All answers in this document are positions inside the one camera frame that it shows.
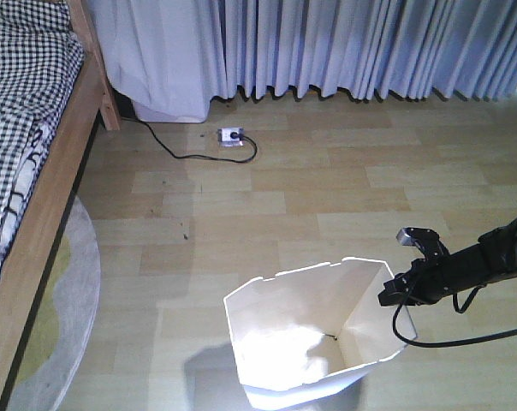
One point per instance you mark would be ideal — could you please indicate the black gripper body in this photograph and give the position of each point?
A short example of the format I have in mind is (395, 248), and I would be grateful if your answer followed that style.
(400, 291)

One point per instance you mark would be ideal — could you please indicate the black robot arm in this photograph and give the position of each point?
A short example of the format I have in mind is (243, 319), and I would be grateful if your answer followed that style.
(440, 273)

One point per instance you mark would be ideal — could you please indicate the black white checkered blanket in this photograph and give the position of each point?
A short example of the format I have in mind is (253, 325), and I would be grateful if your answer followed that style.
(40, 59)

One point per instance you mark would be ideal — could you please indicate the round grey yellow rug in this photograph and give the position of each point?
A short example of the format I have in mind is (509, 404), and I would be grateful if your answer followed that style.
(64, 320)

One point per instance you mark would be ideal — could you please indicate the white floor power socket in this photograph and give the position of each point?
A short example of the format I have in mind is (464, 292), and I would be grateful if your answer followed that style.
(230, 136)

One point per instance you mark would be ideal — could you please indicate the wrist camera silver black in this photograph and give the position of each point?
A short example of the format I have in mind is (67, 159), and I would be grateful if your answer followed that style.
(427, 241)

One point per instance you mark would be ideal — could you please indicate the light grey curtain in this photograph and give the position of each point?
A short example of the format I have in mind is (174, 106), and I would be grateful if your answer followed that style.
(369, 48)

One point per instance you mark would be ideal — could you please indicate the white sheer curtain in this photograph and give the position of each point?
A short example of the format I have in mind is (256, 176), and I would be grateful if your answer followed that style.
(165, 56)

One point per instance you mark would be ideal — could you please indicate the wooden bed frame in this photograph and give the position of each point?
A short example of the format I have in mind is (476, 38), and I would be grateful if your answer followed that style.
(24, 268)

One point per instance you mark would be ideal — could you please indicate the white paper trash bin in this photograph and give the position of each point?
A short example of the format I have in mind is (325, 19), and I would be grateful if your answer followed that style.
(311, 332)

